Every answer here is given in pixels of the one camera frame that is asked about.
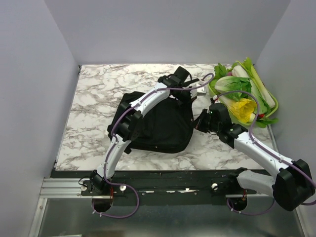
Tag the green vegetable tray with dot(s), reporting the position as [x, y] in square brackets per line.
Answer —
[263, 110]

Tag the green celery stalk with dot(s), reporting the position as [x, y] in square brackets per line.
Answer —
[249, 68]

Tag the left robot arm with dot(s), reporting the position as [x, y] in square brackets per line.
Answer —
[129, 121]

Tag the napa cabbage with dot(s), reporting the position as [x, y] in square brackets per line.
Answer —
[231, 83]

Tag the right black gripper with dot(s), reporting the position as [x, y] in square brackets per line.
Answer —
[198, 125]

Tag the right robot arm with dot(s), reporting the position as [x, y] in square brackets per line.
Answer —
[288, 181]

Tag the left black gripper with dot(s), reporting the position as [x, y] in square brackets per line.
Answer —
[188, 98]

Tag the aluminium mounting rail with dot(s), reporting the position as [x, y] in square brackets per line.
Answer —
[70, 188]

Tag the black backpack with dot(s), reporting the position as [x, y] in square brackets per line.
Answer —
[167, 128]

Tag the yellow flower vegetable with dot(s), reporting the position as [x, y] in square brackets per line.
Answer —
[244, 109]

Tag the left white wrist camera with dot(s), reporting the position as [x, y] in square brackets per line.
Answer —
[198, 90]

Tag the white daikon radish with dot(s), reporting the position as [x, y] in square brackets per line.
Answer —
[239, 71]

